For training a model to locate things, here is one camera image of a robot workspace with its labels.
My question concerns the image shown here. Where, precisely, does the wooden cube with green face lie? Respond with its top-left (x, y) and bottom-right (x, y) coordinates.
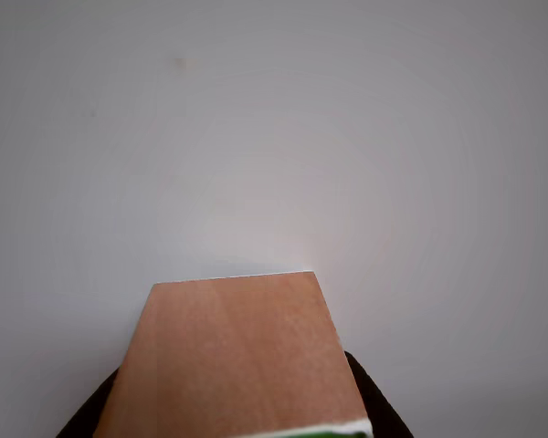
top-left (92, 270), bottom-right (374, 438)

